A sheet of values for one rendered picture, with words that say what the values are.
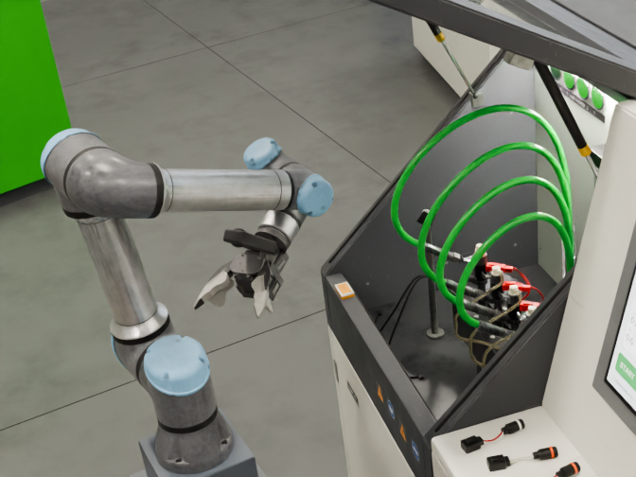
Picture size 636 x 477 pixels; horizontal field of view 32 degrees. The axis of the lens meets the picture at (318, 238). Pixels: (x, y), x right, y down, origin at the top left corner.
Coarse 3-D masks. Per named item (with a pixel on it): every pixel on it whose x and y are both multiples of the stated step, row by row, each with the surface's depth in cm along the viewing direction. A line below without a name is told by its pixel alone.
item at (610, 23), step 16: (560, 0) 239; (576, 0) 238; (592, 0) 236; (608, 0) 235; (624, 0) 234; (592, 16) 228; (608, 16) 227; (624, 16) 226; (608, 32) 220; (624, 32) 218
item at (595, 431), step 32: (608, 160) 181; (608, 192) 181; (608, 224) 182; (608, 256) 182; (576, 288) 191; (608, 288) 182; (576, 320) 192; (608, 320) 182; (576, 352) 192; (576, 384) 192; (576, 416) 192; (608, 416) 183; (576, 448) 193; (608, 448) 183
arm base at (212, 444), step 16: (160, 432) 212; (176, 432) 208; (192, 432) 208; (208, 432) 210; (224, 432) 214; (160, 448) 212; (176, 448) 210; (192, 448) 209; (208, 448) 210; (224, 448) 213; (160, 464) 214; (176, 464) 210; (192, 464) 210; (208, 464) 211
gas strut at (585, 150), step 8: (536, 64) 174; (544, 64) 174; (544, 72) 174; (544, 80) 175; (552, 80) 176; (552, 88) 176; (552, 96) 177; (560, 96) 178; (560, 104) 178; (560, 112) 179; (568, 112) 179; (568, 120) 180; (568, 128) 182; (576, 128) 182; (576, 136) 182; (576, 144) 184; (584, 144) 184; (584, 152) 185; (592, 168) 187
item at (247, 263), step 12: (264, 228) 217; (276, 240) 217; (252, 252) 214; (276, 252) 219; (240, 264) 213; (252, 264) 212; (276, 264) 218; (240, 276) 213; (252, 276) 212; (276, 276) 216; (240, 288) 216; (252, 288) 215
